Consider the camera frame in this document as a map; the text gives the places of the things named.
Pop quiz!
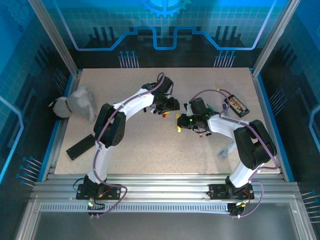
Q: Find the flat black box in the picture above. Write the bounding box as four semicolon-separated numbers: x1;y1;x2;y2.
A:
65;134;95;161

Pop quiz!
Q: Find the slotted grey cable duct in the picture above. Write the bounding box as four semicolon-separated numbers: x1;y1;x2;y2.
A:
39;202;232;213

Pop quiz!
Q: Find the grey plush toy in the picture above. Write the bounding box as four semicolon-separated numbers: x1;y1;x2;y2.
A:
48;84;98;122

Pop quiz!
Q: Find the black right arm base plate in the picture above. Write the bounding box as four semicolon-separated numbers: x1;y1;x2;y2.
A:
208;183;255;201

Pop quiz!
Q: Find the aluminium frame post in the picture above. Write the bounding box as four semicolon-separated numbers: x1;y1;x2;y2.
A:
251;0;301;76
27;0;83;77

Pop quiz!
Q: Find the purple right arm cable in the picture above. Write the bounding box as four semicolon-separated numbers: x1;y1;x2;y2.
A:
193;89;279;220

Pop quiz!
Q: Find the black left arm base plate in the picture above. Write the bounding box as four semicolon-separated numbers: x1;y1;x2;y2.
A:
76;183;121;201

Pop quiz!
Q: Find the grey metal bottom tray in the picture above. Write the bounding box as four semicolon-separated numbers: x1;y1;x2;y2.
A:
14;197;317;240

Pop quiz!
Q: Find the clear plastic bag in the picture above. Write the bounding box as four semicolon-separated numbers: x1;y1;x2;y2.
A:
216;140;237;160

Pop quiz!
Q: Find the orange connector wire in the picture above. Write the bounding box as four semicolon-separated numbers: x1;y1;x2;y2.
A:
216;87;232;97

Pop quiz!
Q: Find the aluminium front rail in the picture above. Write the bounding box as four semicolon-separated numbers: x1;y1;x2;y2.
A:
31;173;300;201

